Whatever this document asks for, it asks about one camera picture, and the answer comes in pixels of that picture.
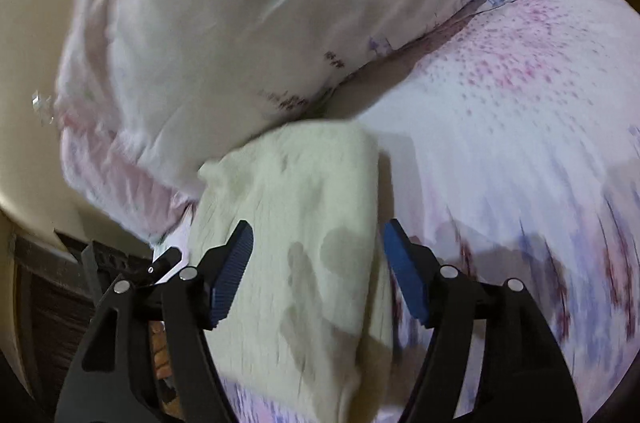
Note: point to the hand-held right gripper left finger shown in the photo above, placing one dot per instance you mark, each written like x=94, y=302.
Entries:
x=232, y=275

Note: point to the floral pink bed sheet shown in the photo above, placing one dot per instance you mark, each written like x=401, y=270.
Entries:
x=500, y=128

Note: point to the small shiny object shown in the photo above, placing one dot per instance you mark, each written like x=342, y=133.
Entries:
x=44, y=108

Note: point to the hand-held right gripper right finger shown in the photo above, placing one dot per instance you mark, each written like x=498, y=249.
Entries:
x=405, y=275

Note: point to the dark wooden furniture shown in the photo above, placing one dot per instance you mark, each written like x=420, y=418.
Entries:
x=45, y=313

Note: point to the pink floral pillow green flowers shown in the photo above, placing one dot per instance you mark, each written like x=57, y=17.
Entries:
x=200, y=53

